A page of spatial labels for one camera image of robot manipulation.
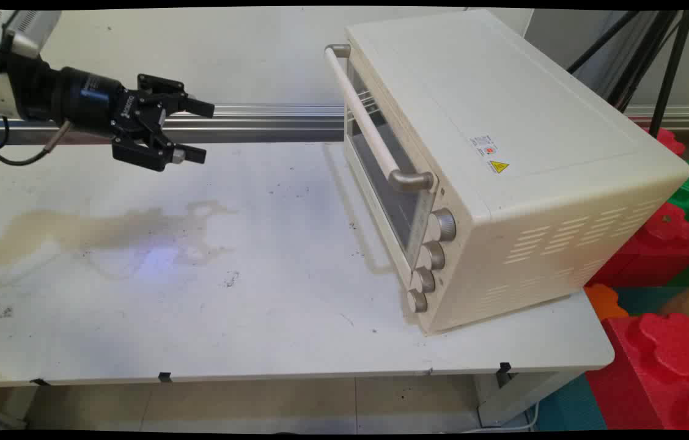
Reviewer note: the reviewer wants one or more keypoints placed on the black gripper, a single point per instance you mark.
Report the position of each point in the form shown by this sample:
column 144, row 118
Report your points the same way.
column 96, row 101

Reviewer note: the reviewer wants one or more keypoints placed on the black table edge clip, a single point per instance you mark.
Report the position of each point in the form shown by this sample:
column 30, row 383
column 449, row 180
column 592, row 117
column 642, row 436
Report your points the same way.
column 504, row 367
column 165, row 376
column 40, row 382

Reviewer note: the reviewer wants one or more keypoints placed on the silver oven knob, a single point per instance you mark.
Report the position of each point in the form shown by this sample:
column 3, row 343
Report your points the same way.
column 433, row 255
column 417, row 300
column 423, row 280
column 444, row 225

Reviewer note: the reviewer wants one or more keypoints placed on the white label sticker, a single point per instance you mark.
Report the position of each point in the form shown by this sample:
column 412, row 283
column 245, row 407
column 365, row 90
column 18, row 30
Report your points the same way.
column 483, row 145

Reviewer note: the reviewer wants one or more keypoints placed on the yellow warning sticker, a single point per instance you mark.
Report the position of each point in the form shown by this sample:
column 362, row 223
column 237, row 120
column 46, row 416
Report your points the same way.
column 498, row 167

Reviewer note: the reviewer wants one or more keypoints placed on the cream toaster oven body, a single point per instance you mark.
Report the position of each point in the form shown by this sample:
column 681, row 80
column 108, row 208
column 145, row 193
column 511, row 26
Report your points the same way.
column 540, row 153

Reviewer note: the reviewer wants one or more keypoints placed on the white table leg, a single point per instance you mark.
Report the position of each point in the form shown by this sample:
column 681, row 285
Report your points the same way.
column 521, row 397

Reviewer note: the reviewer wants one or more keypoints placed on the orange foam block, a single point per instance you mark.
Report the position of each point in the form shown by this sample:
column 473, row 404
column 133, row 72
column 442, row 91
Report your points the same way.
column 604, row 302

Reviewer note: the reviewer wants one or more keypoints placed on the teal foam floor mat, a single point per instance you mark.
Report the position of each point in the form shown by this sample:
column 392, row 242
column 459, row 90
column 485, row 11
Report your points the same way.
column 570, row 406

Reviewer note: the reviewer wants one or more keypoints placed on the small red foam block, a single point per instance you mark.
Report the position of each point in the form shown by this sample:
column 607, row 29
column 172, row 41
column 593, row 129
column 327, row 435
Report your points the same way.
column 668, row 142

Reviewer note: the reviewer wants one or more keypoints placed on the medium red foam block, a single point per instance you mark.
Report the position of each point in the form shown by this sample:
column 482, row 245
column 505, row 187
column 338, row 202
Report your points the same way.
column 656, row 250

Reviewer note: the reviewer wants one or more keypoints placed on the black tripod legs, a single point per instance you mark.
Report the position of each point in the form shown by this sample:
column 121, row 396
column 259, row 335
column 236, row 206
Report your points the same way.
column 671, row 67

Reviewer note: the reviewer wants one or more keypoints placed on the teal foam block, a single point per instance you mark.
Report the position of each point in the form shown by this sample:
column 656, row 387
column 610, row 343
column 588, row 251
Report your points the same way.
column 647, row 299

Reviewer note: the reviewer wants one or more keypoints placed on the large red foam block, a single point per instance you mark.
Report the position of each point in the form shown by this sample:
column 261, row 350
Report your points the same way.
column 656, row 373

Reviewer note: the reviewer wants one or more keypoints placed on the aluminium rail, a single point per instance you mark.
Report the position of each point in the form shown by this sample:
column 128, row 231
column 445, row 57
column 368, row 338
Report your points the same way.
column 258, row 122

